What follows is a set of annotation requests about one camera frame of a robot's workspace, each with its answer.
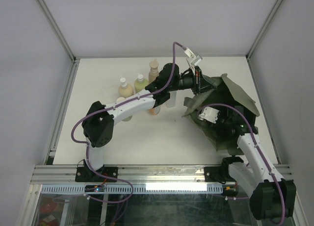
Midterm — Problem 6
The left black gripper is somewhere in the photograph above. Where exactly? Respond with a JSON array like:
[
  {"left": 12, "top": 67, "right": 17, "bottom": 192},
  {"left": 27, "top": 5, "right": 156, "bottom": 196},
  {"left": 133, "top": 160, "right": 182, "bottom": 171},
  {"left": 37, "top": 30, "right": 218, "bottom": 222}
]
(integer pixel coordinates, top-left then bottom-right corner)
[{"left": 168, "top": 67, "right": 217, "bottom": 97}]

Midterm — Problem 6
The olive green canvas bag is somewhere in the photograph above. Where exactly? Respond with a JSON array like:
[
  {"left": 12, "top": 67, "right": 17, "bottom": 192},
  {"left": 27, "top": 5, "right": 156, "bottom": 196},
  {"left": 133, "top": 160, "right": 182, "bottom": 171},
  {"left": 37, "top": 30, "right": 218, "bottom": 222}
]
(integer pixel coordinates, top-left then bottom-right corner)
[{"left": 183, "top": 74, "right": 260, "bottom": 156}]

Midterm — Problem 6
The amber bottle pink cap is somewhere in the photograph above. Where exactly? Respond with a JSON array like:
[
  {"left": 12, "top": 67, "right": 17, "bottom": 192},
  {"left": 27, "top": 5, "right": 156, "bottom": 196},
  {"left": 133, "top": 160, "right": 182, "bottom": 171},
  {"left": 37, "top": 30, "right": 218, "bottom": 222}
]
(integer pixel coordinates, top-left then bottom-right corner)
[{"left": 149, "top": 106, "right": 161, "bottom": 115}]

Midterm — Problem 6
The yellow-green lotion bottle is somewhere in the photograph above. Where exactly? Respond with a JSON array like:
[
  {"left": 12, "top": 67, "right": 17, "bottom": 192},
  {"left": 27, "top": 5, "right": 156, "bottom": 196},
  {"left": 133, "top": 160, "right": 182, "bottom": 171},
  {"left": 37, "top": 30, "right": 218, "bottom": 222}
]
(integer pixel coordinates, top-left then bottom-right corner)
[{"left": 134, "top": 74, "right": 149, "bottom": 93}]

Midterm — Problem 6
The small tan pump bottle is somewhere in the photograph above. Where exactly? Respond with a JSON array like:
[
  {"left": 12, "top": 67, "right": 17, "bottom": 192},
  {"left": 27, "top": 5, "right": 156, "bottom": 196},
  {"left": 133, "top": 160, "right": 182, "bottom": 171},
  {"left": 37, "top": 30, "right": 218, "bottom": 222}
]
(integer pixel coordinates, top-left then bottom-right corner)
[{"left": 118, "top": 77, "right": 134, "bottom": 98}]

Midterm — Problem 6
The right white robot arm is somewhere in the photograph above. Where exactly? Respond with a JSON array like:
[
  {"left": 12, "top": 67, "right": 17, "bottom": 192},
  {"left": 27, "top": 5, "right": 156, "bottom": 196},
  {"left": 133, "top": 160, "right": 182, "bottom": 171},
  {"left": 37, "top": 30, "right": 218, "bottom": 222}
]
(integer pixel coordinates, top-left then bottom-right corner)
[{"left": 201, "top": 103, "right": 296, "bottom": 226}]

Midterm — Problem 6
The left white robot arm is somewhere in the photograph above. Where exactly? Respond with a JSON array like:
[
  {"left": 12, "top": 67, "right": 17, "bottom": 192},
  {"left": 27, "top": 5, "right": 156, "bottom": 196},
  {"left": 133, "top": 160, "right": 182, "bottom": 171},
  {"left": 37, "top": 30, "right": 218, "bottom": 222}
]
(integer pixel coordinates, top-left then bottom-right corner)
[{"left": 82, "top": 63, "right": 217, "bottom": 181}]

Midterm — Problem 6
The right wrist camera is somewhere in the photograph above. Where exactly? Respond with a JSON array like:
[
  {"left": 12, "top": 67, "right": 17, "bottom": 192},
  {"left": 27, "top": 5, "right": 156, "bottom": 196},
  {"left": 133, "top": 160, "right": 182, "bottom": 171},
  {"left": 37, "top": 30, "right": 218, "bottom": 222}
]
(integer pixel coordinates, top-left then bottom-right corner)
[{"left": 197, "top": 106, "right": 220, "bottom": 124}]

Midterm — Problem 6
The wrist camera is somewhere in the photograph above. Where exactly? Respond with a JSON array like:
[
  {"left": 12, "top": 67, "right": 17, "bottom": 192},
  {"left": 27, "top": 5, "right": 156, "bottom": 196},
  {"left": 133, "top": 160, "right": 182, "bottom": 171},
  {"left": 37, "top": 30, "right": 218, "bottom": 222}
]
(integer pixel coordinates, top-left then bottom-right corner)
[
  {"left": 184, "top": 48, "right": 203, "bottom": 71},
  {"left": 197, "top": 106, "right": 220, "bottom": 124}
]

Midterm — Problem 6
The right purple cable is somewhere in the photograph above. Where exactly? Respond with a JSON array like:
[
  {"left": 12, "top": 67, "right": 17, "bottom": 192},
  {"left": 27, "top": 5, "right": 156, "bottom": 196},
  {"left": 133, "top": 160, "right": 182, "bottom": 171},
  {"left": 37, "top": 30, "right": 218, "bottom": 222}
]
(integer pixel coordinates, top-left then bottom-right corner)
[{"left": 197, "top": 103, "right": 287, "bottom": 224}]

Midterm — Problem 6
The purple cable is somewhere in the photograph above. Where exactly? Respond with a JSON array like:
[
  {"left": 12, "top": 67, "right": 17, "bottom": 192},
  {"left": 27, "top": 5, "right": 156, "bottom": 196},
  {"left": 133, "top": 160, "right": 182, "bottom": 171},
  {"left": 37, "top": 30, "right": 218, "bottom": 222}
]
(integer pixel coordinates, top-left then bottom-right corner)
[
  {"left": 197, "top": 103, "right": 287, "bottom": 224},
  {"left": 71, "top": 41, "right": 187, "bottom": 202}
]

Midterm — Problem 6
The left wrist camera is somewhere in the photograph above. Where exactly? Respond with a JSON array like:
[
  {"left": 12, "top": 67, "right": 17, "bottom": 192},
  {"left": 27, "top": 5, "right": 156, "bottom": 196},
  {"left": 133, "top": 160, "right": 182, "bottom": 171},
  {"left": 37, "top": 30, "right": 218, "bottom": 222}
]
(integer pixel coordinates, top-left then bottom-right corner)
[{"left": 184, "top": 48, "right": 203, "bottom": 71}]

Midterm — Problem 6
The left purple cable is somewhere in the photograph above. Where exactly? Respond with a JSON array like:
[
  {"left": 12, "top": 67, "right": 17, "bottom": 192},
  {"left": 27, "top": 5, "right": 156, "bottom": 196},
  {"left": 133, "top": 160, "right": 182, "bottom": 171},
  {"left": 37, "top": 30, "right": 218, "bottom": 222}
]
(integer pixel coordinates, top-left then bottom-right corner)
[{"left": 71, "top": 41, "right": 187, "bottom": 202}]

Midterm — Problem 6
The white slotted cable duct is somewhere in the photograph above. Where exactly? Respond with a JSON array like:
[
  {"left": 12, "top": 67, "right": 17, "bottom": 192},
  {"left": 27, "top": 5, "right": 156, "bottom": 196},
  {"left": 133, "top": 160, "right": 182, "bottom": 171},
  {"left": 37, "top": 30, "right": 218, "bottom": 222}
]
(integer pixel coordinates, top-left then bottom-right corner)
[{"left": 41, "top": 182, "right": 223, "bottom": 195}]

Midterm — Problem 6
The right aluminium frame post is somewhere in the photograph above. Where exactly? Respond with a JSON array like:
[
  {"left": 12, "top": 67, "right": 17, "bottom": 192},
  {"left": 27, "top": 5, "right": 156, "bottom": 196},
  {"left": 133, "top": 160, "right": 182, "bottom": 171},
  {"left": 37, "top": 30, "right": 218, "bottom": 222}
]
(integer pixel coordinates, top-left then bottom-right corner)
[{"left": 246, "top": 0, "right": 285, "bottom": 61}]

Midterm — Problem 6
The aluminium frame post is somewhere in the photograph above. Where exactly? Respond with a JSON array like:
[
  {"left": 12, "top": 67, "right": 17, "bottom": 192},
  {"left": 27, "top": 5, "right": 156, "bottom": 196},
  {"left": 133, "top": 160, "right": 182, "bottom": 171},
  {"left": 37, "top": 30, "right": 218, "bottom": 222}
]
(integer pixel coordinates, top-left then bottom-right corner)
[
  {"left": 246, "top": 0, "right": 285, "bottom": 61},
  {"left": 30, "top": 0, "right": 77, "bottom": 62}
]

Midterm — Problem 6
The left aluminium frame post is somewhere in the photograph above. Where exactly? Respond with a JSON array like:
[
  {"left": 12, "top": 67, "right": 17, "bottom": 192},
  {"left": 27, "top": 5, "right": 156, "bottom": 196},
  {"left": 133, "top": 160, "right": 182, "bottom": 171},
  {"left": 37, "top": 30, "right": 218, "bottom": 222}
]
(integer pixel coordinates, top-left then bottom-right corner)
[{"left": 30, "top": 0, "right": 77, "bottom": 62}]

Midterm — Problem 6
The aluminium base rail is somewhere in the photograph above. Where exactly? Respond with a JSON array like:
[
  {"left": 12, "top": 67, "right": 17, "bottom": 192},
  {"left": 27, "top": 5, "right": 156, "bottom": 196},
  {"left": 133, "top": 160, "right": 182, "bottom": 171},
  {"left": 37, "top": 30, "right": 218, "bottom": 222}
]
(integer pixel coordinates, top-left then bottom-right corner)
[{"left": 31, "top": 163, "right": 294, "bottom": 184}]

